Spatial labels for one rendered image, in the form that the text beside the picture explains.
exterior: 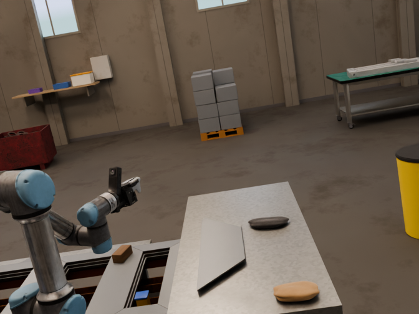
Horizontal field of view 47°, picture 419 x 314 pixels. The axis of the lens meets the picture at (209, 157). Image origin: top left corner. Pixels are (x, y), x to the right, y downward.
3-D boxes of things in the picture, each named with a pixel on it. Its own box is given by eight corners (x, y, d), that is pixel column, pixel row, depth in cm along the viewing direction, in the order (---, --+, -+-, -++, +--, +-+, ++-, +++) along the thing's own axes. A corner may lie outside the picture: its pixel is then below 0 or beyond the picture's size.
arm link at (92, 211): (78, 229, 170) (72, 207, 168) (96, 217, 179) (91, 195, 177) (95, 230, 166) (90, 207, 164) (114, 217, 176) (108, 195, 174)
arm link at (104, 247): (94, 244, 183) (87, 218, 180) (118, 245, 178) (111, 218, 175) (81, 254, 176) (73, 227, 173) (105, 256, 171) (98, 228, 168)
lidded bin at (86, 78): (95, 81, 1050) (93, 70, 1044) (91, 83, 1016) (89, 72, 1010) (76, 85, 1051) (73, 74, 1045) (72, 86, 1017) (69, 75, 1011)
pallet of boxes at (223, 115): (202, 128, 1005) (192, 71, 975) (239, 121, 1002) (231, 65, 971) (201, 141, 890) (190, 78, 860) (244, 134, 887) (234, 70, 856)
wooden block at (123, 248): (123, 252, 270) (121, 244, 269) (133, 252, 268) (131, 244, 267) (113, 263, 259) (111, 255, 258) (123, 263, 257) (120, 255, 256)
